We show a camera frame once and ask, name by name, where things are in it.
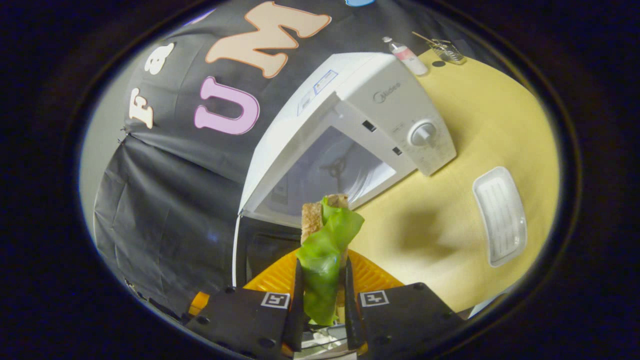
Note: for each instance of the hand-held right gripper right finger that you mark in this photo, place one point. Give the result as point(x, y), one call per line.
point(350, 310)

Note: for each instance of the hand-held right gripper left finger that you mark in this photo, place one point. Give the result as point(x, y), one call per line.
point(298, 310)

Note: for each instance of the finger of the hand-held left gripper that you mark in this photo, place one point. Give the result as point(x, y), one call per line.
point(200, 302)

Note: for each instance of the sandwich with green lettuce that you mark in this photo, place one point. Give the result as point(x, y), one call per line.
point(322, 250)

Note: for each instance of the white microwave oven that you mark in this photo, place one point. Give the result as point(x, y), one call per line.
point(390, 100)

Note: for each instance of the glass microwave turntable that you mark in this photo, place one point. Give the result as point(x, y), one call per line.
point(360, 175)

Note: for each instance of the black backdrop cloth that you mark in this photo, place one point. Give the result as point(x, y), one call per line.
point(165, 225)

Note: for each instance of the small white plastic tray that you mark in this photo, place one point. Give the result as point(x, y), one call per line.
point(500, 215)

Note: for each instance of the small clear bottle pink label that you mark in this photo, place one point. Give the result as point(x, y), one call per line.
point(410, 57)

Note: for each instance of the small black bottle cap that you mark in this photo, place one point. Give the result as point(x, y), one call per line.
point(438, 63)

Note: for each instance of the clear glass jar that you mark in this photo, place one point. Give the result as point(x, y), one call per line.
point(449, 51)

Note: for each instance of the thin wooden stick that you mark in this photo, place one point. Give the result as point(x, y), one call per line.
point(422, 36)

